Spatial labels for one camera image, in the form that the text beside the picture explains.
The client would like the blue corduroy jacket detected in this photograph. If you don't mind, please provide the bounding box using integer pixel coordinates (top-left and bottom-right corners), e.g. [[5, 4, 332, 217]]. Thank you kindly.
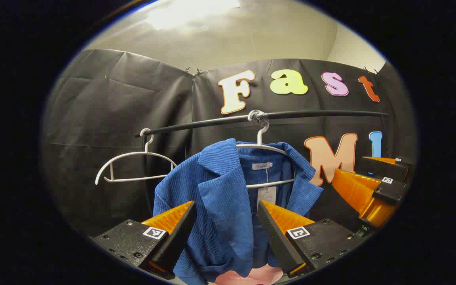
[[153, 138, 324, 285]]

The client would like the white jacket hanger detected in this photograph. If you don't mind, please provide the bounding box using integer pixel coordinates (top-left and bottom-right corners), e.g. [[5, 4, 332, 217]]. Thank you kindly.
[[236, 113, 295, 189]]

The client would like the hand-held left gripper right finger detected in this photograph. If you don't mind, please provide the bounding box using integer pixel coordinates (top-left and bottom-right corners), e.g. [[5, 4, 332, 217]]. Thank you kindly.
[[256, 200, 365, 279]]

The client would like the empty white hanger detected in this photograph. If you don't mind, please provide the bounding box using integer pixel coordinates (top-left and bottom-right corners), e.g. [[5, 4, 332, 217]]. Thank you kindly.
[[95, 128, 178, 186]]

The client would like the black clothes rack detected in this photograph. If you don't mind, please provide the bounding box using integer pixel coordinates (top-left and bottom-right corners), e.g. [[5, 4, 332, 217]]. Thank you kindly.
[[135, 110, 391, 216]]

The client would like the grey cord tie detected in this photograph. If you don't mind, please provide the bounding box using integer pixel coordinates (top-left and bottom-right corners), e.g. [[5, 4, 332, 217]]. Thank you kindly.
[[247, 110, 269, 124]]

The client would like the black backdrop cloth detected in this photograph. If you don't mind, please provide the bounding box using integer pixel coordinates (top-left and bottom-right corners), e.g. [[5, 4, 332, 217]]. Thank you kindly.
[[42, 48, 416, 238]]

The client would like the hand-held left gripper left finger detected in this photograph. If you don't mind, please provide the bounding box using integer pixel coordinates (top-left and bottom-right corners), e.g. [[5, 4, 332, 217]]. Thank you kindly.
[[89, 201, 198, 279]]

